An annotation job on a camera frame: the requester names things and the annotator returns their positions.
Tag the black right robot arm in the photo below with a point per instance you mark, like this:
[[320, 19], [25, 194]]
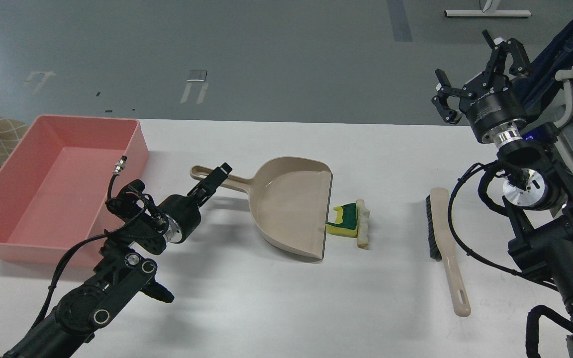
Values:
[[528, 184]]

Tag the blue jacket on chair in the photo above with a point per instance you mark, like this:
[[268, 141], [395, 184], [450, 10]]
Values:
[[536, 91]]

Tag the beige plastic dustpan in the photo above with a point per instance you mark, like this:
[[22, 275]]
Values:
[[289, 199]]

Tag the white stand base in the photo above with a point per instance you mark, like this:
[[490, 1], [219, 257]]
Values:
[[487, 9]]

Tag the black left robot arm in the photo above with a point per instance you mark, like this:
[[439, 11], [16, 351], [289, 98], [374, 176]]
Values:
[[122, 272]]

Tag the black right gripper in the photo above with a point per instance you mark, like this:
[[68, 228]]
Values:
[[493, 107]]

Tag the white chair frame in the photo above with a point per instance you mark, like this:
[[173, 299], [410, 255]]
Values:
[[572, 124]]

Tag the white bread slice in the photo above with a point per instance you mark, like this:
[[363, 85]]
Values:
[[363, 224]]

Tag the beige hand brush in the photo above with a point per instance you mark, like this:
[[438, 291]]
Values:
[[442, 248]]

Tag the yellow green sponge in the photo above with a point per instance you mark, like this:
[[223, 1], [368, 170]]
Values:
[[347, 221]]

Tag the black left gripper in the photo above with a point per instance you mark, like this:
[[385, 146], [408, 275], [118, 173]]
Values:
[[183, 211]]

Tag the pink plastic bin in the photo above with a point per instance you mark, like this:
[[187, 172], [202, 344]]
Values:
[[53, 187]]

